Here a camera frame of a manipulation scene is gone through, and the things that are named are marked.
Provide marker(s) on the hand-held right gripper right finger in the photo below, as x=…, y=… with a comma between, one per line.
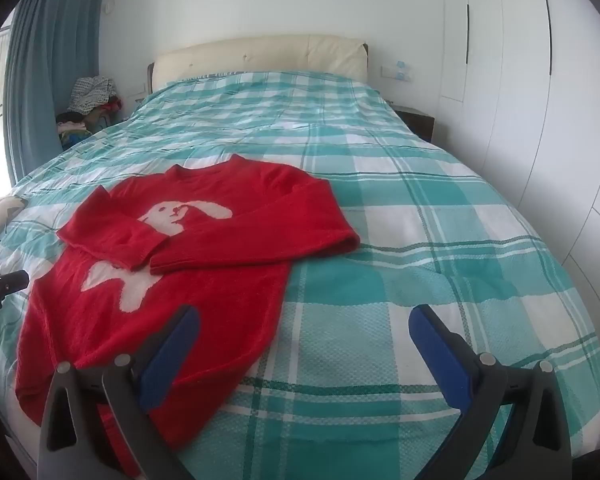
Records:
x=440, y=355

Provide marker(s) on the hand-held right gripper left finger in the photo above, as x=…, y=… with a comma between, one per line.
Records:
x=170, y=355

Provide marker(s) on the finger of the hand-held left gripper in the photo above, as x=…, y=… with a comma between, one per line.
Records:
x=11, y=280

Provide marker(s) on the red sweater with white rabbit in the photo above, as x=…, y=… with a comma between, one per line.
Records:
x=205, y=290

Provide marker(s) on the pile of colourful clothes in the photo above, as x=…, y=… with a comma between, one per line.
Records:
x=77, y=127

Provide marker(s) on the patterned beige pillow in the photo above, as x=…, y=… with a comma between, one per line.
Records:
x=0, y=210

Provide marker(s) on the teal plaid blanket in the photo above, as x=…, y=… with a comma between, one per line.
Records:
x=380, y=185

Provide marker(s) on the grey checked cloth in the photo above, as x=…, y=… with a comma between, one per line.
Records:
x=92, y=92

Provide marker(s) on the blue curtain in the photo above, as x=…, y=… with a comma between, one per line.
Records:
x=50, y=60

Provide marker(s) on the dark nightstand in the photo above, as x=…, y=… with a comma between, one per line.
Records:
x=417, y=120

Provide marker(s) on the cream padded headboard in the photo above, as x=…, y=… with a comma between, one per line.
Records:
x=260, y=55

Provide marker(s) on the white wardrobe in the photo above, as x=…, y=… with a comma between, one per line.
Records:
x=505, y=35

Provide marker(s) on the white wall sockets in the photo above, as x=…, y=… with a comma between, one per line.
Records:
x=390, y=71

